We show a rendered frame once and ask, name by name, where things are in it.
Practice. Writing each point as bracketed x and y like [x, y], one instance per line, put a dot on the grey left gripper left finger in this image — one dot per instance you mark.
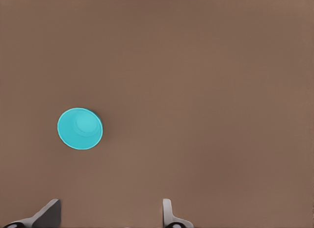
[46, 215]

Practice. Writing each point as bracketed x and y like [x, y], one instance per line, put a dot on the blue bowl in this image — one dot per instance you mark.
[79, 128]

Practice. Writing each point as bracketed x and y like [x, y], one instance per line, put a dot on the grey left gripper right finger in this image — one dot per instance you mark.
[168, 213]

